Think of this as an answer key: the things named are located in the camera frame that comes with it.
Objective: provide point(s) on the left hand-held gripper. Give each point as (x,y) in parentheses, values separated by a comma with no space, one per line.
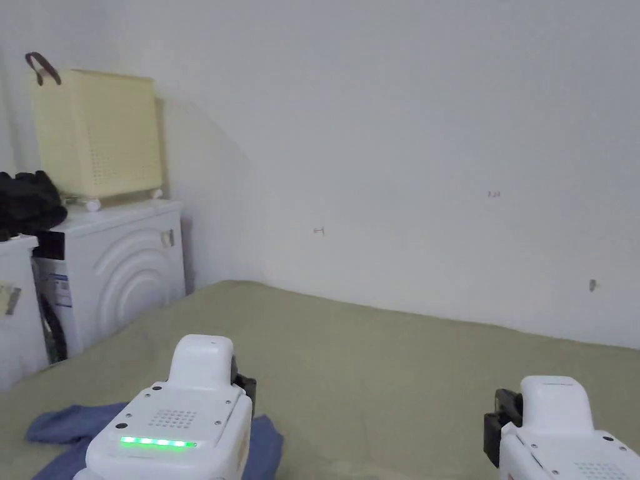
(180,420)

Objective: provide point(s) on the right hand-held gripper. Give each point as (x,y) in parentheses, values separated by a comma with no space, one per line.
(560,430)

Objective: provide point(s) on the blue shirt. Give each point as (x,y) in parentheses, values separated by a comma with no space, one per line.
(60,425)

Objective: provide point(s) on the white washing machine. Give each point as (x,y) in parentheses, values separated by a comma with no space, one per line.
(120,270)
(15,310)

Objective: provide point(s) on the bed with pale green sheet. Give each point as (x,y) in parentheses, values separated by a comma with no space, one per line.
(380,370)

